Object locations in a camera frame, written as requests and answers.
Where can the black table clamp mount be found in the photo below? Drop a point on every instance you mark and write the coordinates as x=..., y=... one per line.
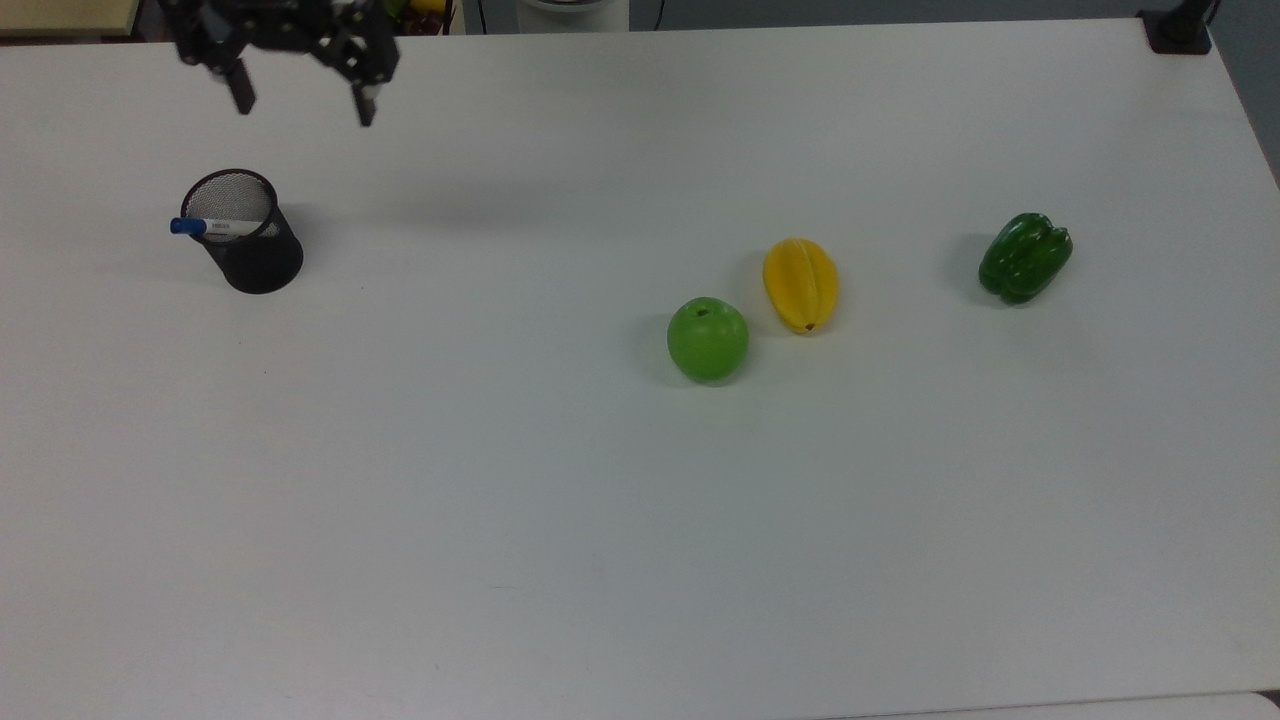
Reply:
x=1178, y=30

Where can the light wooden side table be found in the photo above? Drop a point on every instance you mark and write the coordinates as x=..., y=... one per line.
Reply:
x=65, y=15

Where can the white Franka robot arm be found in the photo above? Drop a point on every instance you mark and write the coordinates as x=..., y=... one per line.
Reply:
x=574, y=12

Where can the box of assorted toy fruit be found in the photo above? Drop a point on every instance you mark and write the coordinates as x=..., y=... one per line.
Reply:
x=425, y=18

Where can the blue capped white marker pen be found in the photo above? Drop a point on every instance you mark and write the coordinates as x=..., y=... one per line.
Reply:
x=210, y=227

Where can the black mesh pen holder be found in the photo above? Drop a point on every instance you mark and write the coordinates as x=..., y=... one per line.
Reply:
x=256, y=252

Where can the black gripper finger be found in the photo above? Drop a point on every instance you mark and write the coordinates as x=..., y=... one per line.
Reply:
x=240, y=88
x=366, y=105

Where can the green apple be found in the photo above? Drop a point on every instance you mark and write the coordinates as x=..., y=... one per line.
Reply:
x=708, y=340

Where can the green bell pepper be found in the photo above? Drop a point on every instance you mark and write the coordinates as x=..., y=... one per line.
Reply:
x=1024, y=257

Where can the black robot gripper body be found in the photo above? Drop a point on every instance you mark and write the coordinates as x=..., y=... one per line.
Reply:
x=290, y=28

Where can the yellow starfruit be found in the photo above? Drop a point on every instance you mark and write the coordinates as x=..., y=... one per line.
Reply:
x=801, y=285

